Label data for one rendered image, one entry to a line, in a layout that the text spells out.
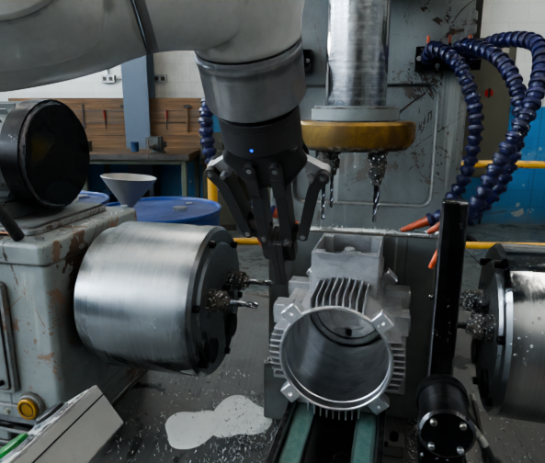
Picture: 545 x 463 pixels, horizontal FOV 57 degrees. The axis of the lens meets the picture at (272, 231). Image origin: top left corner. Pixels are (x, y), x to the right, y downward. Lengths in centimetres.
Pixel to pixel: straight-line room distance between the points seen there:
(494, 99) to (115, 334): 570
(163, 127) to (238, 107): 547
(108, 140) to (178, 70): 112
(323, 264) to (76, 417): 40
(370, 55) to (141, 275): 46
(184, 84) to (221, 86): 563
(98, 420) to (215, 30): 37
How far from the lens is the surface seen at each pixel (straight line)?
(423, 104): 97
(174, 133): 586
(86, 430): 53
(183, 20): 37
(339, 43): 75
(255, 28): 39
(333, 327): 93
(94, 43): 37
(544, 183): 656
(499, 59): 80
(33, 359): 90
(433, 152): 97
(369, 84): 75
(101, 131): 612
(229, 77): 41
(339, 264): 75
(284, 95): 42
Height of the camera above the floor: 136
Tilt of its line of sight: 14 degrees down
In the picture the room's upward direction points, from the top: straight up
